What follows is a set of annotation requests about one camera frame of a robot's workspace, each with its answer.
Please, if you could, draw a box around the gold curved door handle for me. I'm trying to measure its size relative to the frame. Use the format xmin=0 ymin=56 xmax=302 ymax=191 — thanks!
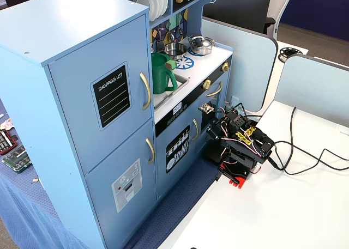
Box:
xmin=146 ymin=138 xmax=155 ymax=164
xmin=191 ymin=119 xmax=200 ymax=142
xmin=206 ymin=81 xmax=223 ymax=98
xmin=139 ymin=71 xmax=152 ymax=111

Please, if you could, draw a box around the open steel toy pot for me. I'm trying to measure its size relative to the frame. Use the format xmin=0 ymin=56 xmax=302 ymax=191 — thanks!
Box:
xmin=163 ymin=42 xmax=189 ymax=60

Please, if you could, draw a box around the colourful sticker sheet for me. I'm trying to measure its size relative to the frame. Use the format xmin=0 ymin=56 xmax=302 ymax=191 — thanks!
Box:
xmin=0 ymin=117 xmax=15 ymax=131

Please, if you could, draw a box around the green plastic pitcher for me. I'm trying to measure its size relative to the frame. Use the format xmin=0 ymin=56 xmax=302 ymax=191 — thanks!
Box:
xmin=151 ymin=52 xmax=179 ymax=95

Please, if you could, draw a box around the thick black cable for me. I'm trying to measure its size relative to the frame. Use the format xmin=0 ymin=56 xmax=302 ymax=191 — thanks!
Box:
xmin=274 ymin=141 xmax=349 ymax=176
xmin=268 ymin=106 xmax=298 ymax=175

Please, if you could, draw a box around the small camera circuit board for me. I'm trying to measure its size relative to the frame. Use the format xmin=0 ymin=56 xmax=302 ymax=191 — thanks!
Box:
xmin=198 ymin=103 xmax=214 ymax=114

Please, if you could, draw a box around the blue shopping list cabinet door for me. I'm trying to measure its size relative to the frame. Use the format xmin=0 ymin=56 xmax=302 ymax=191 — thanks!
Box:
xmin=47 ymin=14 xmax=153 ymax=177

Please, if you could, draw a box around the blue textured cloth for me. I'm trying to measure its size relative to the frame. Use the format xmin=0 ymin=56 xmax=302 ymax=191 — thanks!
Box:
xmin=0 ymin=96 xmax=219 ymax=249

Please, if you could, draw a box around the blue ice dispenser cabinet door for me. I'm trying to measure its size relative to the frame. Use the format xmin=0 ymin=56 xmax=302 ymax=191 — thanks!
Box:
xmin=84 ymin=119 xmax=158 ymax=248

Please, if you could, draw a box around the circuit board in clear case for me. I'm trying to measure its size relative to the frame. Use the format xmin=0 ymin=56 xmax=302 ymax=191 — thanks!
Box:
xmin=2 ymin=146 xmax=33 ymax=174

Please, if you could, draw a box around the blue wooden toy kitchen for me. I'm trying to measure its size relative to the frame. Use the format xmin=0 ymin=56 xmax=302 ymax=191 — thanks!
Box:
xmin=0 ymin=0 xmax=234 ymax=249

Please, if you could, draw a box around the thin black camera cable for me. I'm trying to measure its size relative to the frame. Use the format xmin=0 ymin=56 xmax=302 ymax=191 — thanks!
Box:
xmin=212 ymin=102 xmax=264 ymax=122

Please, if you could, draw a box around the blue oven door with window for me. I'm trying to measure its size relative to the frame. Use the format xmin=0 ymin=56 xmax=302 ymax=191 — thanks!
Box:
xmin=200 ymin=71 xmax=229 ymax=141

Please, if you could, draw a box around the black computer monitor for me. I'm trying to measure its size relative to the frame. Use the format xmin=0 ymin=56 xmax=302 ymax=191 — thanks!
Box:
xmin=203 ymin=0 xmax=276 ymax=35

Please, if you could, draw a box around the steel pot lid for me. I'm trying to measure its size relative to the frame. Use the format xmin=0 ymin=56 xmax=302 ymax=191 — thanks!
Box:
xmin=189 ymin=35 xmax=215 ymax=50

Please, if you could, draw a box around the red table clamp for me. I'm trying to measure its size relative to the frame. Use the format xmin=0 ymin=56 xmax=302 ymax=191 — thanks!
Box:
xmin=217 ymin=161 xmax=248 ymax=191

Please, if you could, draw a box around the navy office partition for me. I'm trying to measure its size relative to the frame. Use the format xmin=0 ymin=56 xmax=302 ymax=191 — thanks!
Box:
xmin=274 ymin=0 xmax=349 ymax=41

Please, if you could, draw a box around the light blue desk divider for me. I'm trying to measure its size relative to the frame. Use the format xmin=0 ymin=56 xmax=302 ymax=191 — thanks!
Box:
xmin=201 ymin=16 xmax=279 ymax=114
xmin=261 ymin=54 xmax=349 ymax=137

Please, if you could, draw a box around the blue dishwasher print door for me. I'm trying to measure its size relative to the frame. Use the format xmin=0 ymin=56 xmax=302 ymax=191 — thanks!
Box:
xmin=155 ymin=108 xmax=202 ymax=201

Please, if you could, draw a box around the steel toy sink basin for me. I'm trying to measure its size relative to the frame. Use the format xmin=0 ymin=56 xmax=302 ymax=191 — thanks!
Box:
xmin=153 ymin=73 xmax=190 ymax=111

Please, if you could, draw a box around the steel toy pot with handles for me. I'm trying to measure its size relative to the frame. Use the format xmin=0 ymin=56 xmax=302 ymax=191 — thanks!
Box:
xmin=188 ymin=40 xmax=216 ymax=56

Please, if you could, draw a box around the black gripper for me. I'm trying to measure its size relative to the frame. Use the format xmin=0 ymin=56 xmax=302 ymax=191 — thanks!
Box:
xmin=203 ymin=115 xmax=232 ymax=163

